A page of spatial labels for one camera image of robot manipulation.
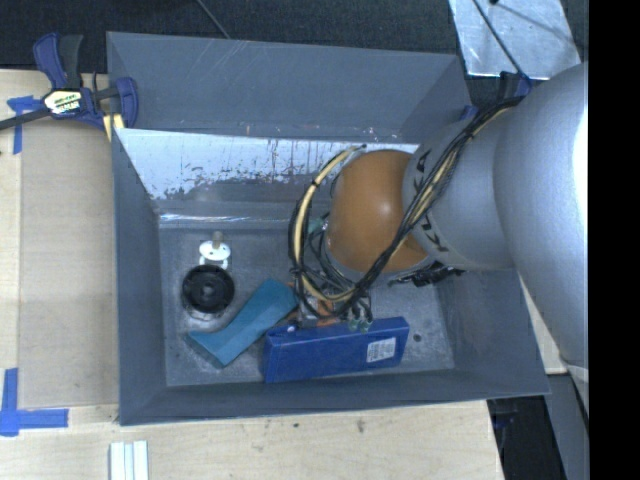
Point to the blue flat box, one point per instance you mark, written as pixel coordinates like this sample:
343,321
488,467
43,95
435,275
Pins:
325,355

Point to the teal flat block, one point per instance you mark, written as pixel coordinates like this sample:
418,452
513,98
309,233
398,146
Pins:
247,323

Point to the black round disc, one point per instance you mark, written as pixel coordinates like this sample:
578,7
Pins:
207,290

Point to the white knob with beige peg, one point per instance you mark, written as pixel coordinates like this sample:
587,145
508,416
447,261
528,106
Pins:
214,252

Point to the grey metal bin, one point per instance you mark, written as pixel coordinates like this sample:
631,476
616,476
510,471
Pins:
280,93

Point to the pale wood flat board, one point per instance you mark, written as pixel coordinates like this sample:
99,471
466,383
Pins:
65,268

